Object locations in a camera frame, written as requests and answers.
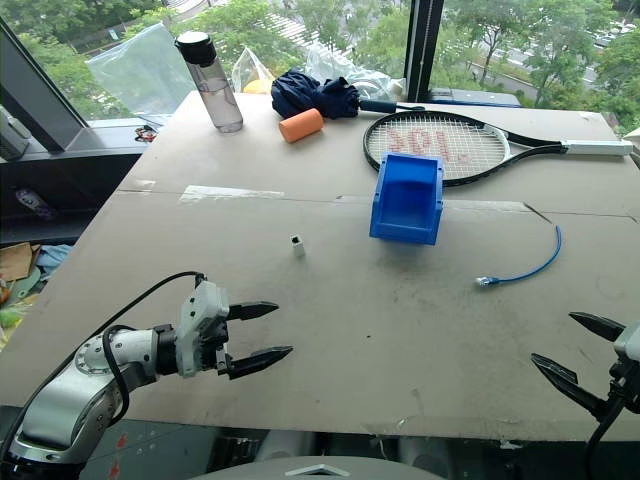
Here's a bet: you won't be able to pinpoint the navy folded umbrella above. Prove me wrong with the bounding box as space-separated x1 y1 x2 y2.
270 68 427 122

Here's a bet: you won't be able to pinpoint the orange foam cylinder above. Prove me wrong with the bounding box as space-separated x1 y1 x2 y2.
278 107 326 145

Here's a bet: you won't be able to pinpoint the blue Ethernet cable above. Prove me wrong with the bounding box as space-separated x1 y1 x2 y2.
474 224 564 289

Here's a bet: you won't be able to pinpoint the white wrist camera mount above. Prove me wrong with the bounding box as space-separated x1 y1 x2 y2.
174 281 231 379
613 322 640 364

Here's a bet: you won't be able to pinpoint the clear water bottle black cap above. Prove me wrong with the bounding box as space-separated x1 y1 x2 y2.
174 30 245 135

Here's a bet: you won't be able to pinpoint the blue flat object on sill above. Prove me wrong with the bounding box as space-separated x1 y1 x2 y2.
428 88 524 110

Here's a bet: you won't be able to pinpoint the crumpled clear plastic bag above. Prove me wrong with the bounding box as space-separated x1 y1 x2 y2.
303 41 407 102

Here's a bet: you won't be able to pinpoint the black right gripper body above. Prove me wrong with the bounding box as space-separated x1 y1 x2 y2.
606 357 640 417

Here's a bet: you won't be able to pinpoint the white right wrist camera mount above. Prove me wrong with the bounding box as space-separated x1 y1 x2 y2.
613 322 640 364

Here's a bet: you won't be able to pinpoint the grey device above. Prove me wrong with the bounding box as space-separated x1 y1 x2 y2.
0 106 32 162

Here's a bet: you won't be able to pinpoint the dark slanted window pillar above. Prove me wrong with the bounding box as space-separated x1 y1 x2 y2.
0 16 92 154

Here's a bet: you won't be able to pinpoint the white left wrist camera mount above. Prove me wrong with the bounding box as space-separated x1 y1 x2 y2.
174 281 231 379

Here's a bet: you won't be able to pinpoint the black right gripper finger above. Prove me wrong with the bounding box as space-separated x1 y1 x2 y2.
568 311 627 344
530 352 615 420

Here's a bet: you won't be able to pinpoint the blue plastic storage bin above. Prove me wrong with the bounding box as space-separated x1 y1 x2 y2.
368 152 447 247

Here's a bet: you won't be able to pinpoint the light blue cloth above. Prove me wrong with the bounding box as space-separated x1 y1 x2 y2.
35 243 77 282

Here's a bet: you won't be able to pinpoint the grey rounded shape white chevron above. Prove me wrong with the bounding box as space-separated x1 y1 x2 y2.
192 453 444 480

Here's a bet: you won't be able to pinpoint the black vertical window post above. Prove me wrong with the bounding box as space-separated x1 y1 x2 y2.
404 0 447 104

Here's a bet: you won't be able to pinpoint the clear plastic bag yellow contents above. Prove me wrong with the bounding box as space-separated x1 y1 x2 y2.
230 45 277 96

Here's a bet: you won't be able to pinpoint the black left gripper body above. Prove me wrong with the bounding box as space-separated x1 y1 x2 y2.
201 304 237 377

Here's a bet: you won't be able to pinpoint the brown cardboard piece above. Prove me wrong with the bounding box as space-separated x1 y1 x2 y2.
0 241 42 284

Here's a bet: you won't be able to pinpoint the black white tennis racket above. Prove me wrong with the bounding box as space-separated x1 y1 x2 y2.
362 109 635 189

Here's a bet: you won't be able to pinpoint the purple patterned item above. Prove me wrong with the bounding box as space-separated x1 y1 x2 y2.
13 186 57 222

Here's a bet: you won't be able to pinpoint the blue transparent plastic bag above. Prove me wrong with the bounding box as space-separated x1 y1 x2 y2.
84 21 199 122

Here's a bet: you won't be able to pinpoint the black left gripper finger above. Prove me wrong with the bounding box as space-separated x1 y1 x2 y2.
228 301 280 324
219 345 295 382

